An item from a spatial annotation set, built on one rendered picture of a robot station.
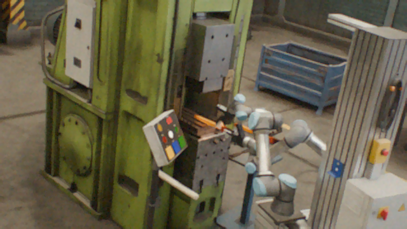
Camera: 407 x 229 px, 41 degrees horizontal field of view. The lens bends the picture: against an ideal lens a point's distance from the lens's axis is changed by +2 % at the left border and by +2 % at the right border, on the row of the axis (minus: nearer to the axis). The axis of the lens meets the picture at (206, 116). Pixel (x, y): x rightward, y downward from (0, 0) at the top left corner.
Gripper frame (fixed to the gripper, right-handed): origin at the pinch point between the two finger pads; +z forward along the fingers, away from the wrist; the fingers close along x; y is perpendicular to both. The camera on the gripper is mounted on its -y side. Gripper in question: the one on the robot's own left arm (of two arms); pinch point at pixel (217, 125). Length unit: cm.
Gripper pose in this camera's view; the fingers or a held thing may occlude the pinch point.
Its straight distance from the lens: 408.8
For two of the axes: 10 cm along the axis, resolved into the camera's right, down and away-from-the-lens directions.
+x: 7.1, -1.8, 6.8
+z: -4.5, 6.3, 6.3
